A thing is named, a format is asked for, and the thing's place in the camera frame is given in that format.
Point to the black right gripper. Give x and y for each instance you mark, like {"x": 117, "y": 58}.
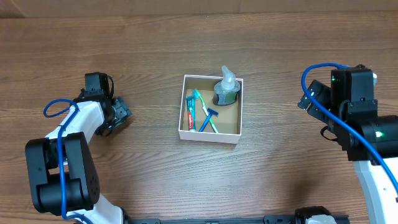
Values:
{"x": 313, "y": 100}

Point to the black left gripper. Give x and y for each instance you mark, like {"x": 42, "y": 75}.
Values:
{"x": 122, "y": 111}

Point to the Colgate toothpaste tube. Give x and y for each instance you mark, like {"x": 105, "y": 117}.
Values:
{"x": 191, "y": 113}

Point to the green white toothbrush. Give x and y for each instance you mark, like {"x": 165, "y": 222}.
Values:
{"x": 198, "y": 95}

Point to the blue disposable razor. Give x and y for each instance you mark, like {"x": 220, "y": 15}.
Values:
{"x": 211, "y": 112}

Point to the clear soap pump bottle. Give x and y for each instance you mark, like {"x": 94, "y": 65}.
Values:
{"x": 226, "y": 91}

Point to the white green soap packet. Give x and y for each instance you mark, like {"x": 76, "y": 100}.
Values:
{"x": 120, "y": 124}

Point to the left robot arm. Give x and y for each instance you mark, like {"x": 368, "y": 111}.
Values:
{"x": 62, "y": 175}

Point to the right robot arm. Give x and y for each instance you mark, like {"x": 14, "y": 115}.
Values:
{"x": 349, "y": 111}

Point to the white cardboard box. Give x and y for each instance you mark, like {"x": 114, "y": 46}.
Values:
{"x": 229, "y": 121}

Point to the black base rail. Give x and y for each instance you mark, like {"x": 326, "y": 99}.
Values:
{"x": 314, "y": 214}

